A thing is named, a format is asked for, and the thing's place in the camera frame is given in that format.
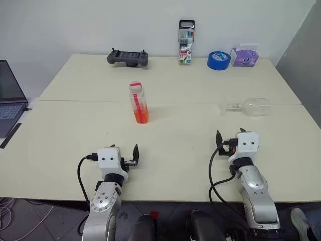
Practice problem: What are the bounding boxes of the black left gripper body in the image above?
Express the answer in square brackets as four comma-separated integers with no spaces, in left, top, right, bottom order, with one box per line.
[119,157,138,169]

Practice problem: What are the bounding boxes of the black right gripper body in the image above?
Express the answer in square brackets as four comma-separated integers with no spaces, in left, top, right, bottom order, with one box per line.
[217,137,239,157]

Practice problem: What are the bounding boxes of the clear wine glass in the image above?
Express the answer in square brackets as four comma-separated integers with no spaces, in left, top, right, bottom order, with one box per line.
[220,97,273,118]

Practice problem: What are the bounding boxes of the bottle with orange liquid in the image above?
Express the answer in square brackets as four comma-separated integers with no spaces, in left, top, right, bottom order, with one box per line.
[128,81,150,124]

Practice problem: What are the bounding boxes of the dark rounded shape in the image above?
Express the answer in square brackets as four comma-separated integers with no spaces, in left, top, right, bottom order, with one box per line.
[187,209,227,241]
[130,213,158,241]

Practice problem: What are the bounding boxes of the purple tissue box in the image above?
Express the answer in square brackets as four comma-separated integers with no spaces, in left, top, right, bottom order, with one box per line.
[230,43,260,67]

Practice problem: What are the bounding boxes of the blue tape roll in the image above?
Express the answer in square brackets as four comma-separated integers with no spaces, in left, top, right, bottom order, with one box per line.
[207,50,232,71]

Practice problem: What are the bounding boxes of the grey handheld remote controller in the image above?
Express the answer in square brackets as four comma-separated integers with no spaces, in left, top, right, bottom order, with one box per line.
[106,48,149,68]

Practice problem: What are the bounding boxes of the marker pen pack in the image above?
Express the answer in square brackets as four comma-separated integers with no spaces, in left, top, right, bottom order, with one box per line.
[178,19,196,65]

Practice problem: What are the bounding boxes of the grey person's shoe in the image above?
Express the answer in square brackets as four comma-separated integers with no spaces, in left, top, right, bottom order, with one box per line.
[290,207,311,241]

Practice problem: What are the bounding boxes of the grey laptop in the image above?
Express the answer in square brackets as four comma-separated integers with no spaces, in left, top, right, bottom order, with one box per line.
[0,59,29,139]

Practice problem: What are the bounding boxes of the blue jeans leg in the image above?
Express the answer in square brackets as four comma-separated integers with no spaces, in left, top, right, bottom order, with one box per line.
[306,215,321,241]

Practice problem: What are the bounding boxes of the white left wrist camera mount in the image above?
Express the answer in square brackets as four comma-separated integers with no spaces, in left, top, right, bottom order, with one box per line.
[97,147,130,182]

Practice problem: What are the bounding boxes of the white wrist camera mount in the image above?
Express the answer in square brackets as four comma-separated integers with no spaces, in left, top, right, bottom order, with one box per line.
[97,147,130,182]
[228,132,260,164]

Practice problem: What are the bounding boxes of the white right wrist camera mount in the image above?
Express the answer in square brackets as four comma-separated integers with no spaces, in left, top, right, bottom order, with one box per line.
[228,132,260,164]

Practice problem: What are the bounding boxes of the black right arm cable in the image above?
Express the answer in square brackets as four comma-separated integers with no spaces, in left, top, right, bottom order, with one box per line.
[208,142,242,204]

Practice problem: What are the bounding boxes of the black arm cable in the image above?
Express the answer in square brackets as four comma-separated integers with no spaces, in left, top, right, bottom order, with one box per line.
[77,152,99,202]
[208,142,242,204]

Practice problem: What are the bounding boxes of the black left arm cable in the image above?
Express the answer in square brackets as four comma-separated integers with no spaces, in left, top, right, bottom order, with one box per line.
[77,152,99,202]

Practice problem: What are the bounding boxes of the white floor cables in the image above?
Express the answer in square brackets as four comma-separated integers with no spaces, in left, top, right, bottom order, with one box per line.
[0,197,16,229]

